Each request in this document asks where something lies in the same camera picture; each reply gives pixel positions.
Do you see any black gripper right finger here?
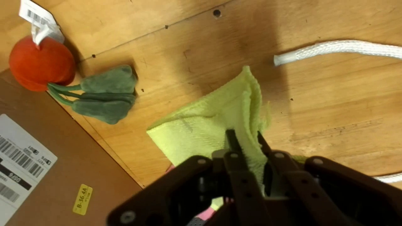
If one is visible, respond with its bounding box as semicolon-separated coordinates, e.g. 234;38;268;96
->
258;133;348;226

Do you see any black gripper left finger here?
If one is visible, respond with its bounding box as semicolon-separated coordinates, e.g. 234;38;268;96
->
224;130;270;226

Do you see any yellow cloth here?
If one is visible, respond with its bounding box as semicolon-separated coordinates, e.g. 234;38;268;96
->
147;66;270;189

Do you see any red and green plush toy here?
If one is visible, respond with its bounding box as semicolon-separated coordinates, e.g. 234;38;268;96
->
9;37;136;125

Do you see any cardboard box on table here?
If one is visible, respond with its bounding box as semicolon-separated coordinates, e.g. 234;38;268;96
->
0;71;139;226

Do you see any white rope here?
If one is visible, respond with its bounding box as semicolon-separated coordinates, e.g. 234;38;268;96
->
273;39;402;186

